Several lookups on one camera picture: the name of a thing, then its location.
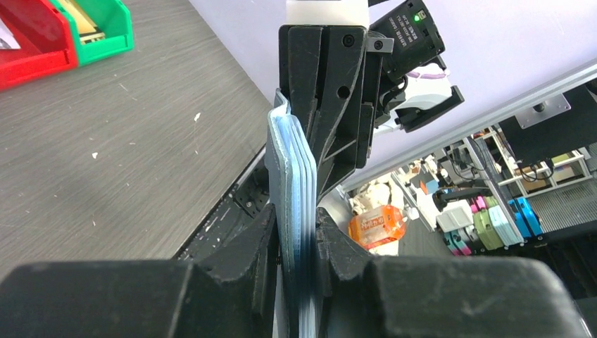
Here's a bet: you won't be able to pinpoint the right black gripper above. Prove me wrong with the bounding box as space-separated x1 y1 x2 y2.
278 25 384 199

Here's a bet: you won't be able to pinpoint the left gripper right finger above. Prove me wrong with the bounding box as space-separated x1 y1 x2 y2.
316 208 593 337

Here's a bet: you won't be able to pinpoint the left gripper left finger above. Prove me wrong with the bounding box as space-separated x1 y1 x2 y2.
1 205 279 337

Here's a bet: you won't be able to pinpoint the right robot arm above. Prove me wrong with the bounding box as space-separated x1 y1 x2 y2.
278 1 445 197

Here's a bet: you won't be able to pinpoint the gold cards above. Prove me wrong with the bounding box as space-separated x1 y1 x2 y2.
67 1 106 44

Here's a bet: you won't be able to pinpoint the orange snack bag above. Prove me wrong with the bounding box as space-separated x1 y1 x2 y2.
348 205 410 250

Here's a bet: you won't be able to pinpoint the green plastic bin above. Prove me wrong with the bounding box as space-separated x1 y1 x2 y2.
51 0 134 67

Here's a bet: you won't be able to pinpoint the red plastic bin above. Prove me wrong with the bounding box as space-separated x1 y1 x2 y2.
1 0 79 91

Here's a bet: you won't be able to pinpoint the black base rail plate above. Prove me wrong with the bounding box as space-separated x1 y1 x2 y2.
173 154 269 262

